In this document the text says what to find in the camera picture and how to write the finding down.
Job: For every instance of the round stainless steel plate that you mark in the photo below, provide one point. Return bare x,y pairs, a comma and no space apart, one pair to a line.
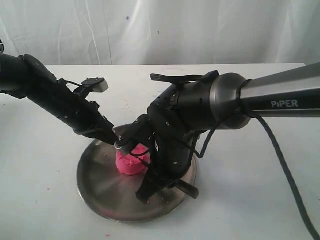
112,194

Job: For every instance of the white backdrop curtain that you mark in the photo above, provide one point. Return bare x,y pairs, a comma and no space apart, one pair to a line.
162,32

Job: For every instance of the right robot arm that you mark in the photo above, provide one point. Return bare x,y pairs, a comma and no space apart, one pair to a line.
197,104

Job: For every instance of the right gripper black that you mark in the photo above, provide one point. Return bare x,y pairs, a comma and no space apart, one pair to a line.
171,155

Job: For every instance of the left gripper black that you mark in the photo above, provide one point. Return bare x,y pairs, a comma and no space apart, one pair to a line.
70,107

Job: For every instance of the pink dough lump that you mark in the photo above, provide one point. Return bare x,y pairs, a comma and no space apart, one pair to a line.
130,165

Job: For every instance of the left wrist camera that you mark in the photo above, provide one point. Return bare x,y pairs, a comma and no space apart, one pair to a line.
95,85

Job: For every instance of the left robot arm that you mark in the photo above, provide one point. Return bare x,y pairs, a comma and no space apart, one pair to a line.
26,77

